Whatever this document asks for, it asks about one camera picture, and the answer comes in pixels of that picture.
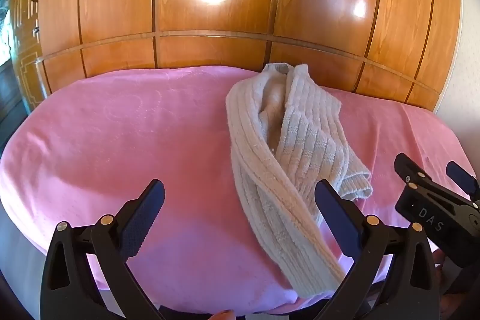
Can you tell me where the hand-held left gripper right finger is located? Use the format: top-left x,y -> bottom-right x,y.
314,179 -> 445,320

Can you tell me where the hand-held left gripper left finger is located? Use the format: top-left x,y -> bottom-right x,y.
39,178 -> 166,320

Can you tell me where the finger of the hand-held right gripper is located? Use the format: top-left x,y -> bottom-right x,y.
445,160 -> 480,201
394,153 -> 436,195

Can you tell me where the beige knitted sweater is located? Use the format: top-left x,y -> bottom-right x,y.
226,62 -> 374,298

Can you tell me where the pink blanket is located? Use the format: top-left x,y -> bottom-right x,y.
0,66 -> 474,306

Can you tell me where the wooden wardrobe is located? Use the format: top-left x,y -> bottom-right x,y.
10,0 -> 463,111

